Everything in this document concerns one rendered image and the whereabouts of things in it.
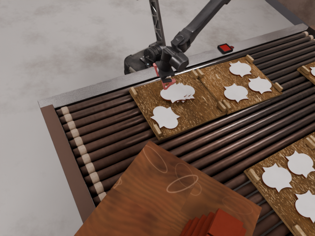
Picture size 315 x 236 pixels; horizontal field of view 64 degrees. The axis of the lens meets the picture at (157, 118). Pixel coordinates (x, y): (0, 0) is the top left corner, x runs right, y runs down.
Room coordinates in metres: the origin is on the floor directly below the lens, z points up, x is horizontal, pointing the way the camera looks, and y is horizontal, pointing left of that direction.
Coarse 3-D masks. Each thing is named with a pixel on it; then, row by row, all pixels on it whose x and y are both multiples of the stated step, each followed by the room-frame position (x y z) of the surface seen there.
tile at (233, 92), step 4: (228, 88) 1.07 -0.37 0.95; (232, 88) 1.08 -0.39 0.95; (236, 88) 1.09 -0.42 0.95; (240, 88) 1.09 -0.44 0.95; (244, 88) 1.10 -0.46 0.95; (224, 92) 1.04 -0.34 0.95; (228, 92) 1.04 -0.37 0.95; (232, 92) 1.05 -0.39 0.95; (236, 92) 1.06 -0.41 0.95; (240, 92) 1.06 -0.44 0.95; (244, 92) 1.07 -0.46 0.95; (228, 96) 1.01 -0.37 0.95; (232, 96) 1.02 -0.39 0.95; (236, 96) 1.02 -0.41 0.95; (240, 96) 1.03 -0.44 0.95; (244, 96) 1.03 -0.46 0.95; (232, 100) 1.00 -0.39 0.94; (236, 100) 0.99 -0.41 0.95; (240, 100) 1.01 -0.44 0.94
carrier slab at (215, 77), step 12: (240, 60) 1.37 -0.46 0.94; (204, 72) 1.19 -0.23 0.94; (216, 72) 1.21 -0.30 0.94; (228, 72) 1.23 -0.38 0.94; (252, 72) 1.27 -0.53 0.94; (204, 84) 1.09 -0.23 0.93; (216, 84) 1.10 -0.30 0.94; (228, 84) 1.12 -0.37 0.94; (240, 84) 1.14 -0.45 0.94; (216, 96) 1.00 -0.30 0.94; (252, 96) 1.06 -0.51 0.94; (264, 96) 1.07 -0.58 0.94; (240, 108) 0.95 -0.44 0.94
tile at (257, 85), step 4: (248, 80) 1.19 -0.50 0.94; (252, 80) 1.18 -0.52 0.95; (256, 80) 1.19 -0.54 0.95; (260, 80) 1.20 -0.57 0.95; (264, 80) 1.21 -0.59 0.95; (248, 84) 1.14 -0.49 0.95; (252, 84) 1.15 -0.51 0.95; (256, 84) 1.15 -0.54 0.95; (260, 84) 1.16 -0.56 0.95; (264, 84) 1.17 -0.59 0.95; (268, 84) 1.17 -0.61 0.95; (252, 88) 1.11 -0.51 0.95; (256, 88) 1.12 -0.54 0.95; (260, 88) 1.12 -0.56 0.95; (264, 88) 1.13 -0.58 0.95; (268, 88) 1.14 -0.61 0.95; (260, 92) 1.09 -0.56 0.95; (264, 92) 1.11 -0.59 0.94
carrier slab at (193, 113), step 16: (160, 80) 1.05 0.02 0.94; (176, 80) 1.08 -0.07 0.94; (192, 80) 1.10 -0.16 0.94; (144, 96) 0.91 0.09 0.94; (160, 96) 0.93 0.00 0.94; (208, 96) 0.99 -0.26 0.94; (144, 112) 0.80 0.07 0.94; (176, 112) 0.84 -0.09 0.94; (192, 112) 0.86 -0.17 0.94; (208, 112) 0.88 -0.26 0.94; (224, 112) 0.90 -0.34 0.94; (176, 128) 0.74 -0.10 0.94
